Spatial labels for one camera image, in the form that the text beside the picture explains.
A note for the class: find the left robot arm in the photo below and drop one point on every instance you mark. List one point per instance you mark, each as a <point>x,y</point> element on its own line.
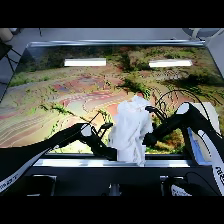
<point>30,151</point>

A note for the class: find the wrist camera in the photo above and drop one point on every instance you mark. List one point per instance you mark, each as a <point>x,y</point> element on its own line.
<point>107,125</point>
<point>150,108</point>

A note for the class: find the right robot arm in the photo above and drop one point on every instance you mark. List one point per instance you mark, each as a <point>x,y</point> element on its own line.
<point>196,123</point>

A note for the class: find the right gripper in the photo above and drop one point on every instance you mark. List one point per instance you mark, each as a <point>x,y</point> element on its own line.
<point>150,139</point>

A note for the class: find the blue garment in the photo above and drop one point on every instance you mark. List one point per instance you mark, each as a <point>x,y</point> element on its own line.
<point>195,146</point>

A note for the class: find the white shirt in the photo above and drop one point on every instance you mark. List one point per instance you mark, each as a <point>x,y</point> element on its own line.
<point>128,130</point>

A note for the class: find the silver frame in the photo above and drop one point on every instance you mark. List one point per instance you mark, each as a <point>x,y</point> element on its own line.
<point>83,163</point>

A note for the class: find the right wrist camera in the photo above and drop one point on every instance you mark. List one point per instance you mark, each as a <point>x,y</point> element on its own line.
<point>150,108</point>

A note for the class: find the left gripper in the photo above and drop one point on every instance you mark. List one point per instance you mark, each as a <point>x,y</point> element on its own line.
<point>107,153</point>

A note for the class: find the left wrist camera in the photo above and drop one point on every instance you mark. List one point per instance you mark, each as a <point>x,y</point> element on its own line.
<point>107,125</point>

